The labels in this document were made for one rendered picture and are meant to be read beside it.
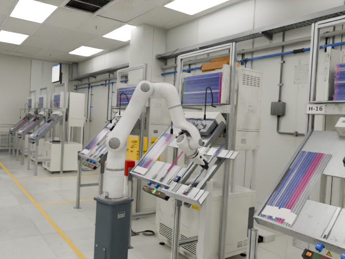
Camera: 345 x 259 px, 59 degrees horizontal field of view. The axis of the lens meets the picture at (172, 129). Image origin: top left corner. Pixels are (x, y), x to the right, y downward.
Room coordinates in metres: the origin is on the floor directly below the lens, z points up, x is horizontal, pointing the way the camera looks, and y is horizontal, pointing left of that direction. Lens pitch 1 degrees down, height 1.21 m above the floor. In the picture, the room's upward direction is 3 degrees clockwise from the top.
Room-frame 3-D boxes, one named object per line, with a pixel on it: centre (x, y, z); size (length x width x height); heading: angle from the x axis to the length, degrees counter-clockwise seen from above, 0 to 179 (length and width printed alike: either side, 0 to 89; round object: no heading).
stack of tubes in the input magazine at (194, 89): (2.81, -0.28, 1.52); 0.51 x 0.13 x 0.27; 36
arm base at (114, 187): (1.98, 0.36, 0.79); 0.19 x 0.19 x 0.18
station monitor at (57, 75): (6.65, 2.53, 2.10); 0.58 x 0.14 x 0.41; 36
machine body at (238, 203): (2.93, -0.34, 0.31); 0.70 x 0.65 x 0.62; 36
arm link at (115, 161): (2.01, 0.36, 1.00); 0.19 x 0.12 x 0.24; 3
